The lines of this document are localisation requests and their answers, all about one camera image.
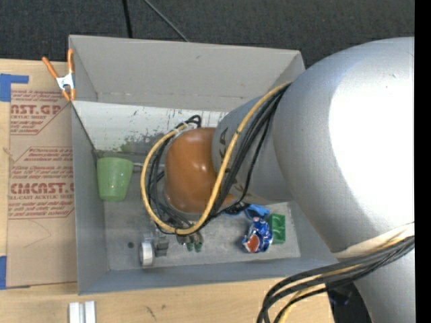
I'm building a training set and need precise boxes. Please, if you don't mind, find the white tape roll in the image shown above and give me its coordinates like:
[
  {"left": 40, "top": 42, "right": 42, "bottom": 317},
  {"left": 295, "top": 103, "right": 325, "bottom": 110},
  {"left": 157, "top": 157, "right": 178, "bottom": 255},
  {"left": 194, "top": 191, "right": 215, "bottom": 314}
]
[{"left": 139, "top": 241, "right": 156, "bottom": 267}]

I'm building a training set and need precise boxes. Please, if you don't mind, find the green plastic cup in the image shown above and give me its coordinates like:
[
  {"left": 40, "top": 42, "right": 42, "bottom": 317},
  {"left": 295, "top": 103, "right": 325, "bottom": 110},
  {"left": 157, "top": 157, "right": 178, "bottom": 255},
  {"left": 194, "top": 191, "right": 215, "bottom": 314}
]
[{"left": 96, "top": 157, "right": 135, "bottom": 202}]

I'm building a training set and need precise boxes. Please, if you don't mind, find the crushed blue and red can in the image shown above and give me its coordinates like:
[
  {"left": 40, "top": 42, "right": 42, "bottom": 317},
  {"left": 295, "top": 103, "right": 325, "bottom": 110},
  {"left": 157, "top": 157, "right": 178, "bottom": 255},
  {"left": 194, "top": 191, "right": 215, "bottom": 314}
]
[{"left": 241, "top": 216, "right": 273, "bottom": 254}]

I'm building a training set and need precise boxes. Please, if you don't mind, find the small blue plastic piece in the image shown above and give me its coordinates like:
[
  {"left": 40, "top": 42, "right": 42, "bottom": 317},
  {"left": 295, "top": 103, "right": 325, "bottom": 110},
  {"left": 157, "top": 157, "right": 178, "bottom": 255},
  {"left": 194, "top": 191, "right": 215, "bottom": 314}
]
[{"left": 244, "top": 203, "right": 271, "bottom": 220}]

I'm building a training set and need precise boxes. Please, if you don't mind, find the green toy brick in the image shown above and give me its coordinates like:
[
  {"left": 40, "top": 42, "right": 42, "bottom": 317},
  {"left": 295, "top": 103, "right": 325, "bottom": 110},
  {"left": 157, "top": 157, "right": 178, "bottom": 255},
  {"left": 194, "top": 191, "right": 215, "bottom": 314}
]
[{"left": 268, "top": 213, "right": 286, "bottom": 245}]

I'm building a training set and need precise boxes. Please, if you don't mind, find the brown cardboard board, red print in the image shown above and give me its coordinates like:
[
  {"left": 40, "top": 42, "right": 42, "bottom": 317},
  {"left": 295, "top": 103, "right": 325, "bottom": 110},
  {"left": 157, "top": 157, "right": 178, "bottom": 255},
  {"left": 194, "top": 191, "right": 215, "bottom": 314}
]
[{"left": 0, "top": 58, "right": 79, "bottom": 289}]

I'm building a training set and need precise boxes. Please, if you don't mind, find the grey metal bin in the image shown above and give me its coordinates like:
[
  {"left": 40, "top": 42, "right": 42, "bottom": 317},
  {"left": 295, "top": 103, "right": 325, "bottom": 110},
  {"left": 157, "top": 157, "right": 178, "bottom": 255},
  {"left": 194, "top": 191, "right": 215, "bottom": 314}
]
[{"left": 68, "top": 34, "right": 339, "bottom": 296}]

